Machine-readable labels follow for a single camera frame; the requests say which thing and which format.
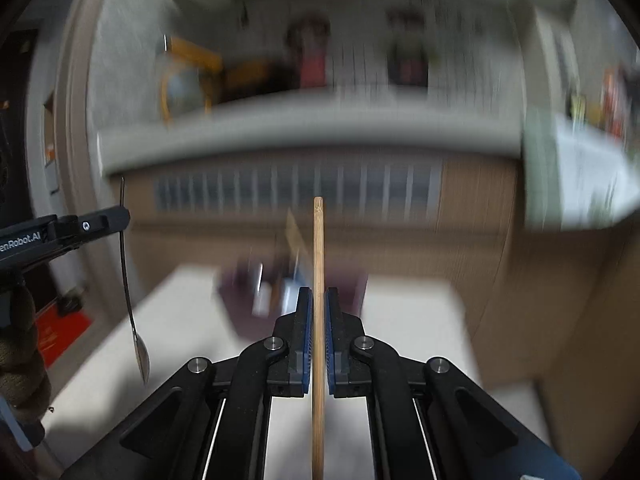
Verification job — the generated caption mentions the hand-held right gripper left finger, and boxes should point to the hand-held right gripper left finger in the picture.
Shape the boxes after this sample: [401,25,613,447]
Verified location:
[60,286,315,480]

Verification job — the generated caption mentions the person's left hand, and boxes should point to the person's left hand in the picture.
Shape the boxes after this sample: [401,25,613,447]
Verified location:
[10,282,40,333]

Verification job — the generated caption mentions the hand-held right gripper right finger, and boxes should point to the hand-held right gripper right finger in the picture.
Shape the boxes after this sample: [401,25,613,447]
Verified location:
[325,286,583,480]

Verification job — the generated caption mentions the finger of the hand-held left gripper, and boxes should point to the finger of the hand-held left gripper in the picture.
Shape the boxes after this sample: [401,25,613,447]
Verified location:
[50,206,131,252]

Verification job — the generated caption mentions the colourful packages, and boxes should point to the colourful packages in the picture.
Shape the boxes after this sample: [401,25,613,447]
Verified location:
[567,62,632,137]

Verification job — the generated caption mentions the plain metal spoon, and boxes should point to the plain metal spoon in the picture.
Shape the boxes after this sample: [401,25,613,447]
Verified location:
[119,176,151,386]

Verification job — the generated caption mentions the wooden chopstick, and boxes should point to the wooden chopstick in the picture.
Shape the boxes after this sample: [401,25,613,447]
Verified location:
[311,196,326,480]

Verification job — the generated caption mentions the red floor mat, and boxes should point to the red floor mat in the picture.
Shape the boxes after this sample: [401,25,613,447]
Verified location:
[36,307,94,370]

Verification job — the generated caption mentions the green and white box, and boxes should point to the green and white box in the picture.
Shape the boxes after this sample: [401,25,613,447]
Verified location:
[522,105,637,232]

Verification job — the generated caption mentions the white window ledge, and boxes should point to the white window ledge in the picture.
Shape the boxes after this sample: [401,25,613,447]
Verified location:
[97,85,531,177]

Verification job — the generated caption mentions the grey vent grille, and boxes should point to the grey vent grille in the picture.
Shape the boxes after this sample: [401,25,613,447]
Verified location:
[152,162,443,213]

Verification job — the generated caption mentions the yellow framed object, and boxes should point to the yellow framed object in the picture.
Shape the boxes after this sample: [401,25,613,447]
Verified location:
[159,35,224,122]

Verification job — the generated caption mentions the purple utensil container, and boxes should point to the purple utensil container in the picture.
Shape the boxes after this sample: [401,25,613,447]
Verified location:
[217,260,368,341]

